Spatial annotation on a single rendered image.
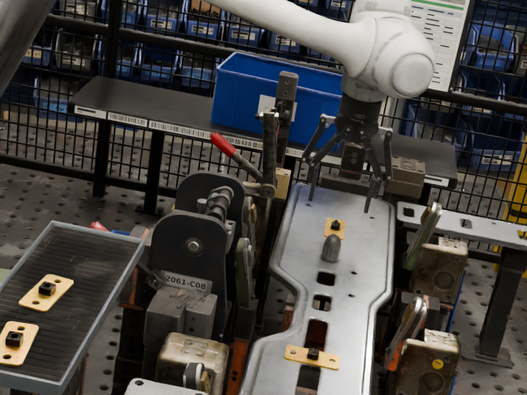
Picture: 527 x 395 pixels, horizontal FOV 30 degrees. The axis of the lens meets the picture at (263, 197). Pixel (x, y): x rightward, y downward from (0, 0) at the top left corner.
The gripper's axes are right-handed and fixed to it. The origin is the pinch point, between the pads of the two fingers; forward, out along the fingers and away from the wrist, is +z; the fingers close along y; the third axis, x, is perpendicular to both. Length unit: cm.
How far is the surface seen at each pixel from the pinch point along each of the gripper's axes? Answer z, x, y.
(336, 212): 7.4, 7.6, 0.3
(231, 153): -4.2, -1.3, -21.9
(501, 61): 17, 194, 52
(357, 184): 7.5, 24.6, 3.6
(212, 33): 24, 176, -55
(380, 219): 7.2, 8.8, 9.2
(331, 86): -5, 50, -7
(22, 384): -8, -88, -31
